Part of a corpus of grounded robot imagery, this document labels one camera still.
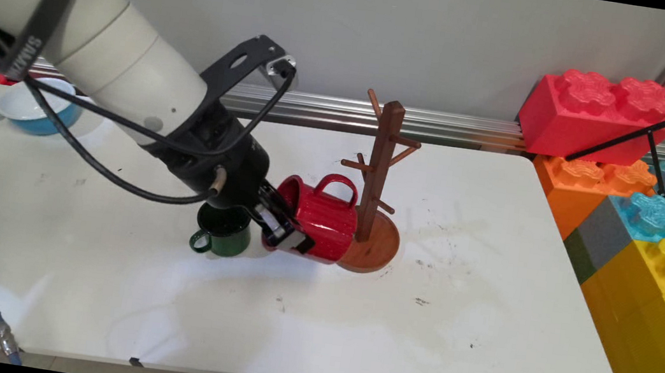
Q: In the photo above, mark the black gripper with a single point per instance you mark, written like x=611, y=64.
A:
x=233, y=160

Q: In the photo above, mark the red ribbed mug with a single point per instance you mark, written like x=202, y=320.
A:
x=327, y=224

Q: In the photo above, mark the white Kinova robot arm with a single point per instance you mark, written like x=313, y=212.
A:
x=128, y=76

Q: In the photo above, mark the dark green enamel mug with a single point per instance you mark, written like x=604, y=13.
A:
x=229, y=240

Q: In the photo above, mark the brown wooden mug tree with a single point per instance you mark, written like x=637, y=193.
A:
x=383, y=154

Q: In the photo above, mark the black tape piece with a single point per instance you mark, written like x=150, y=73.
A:
x=136, y=362

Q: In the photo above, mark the blue and white bowl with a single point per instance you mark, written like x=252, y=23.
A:
x=28, y=108

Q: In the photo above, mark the large orange toy brick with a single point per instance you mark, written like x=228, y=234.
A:
x=565, y=201

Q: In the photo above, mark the large red toy brick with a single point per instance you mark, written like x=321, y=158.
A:
x=578, y=126

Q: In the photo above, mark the black tripod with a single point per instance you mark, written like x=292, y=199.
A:
x=651, y=133

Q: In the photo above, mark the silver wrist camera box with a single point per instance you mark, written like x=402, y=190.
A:
x=281, y=67

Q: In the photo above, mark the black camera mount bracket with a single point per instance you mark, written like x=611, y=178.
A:
x=257, y=48

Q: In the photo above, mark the horizontal aluminium rail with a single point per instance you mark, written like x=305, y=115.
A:
x=443, y=124

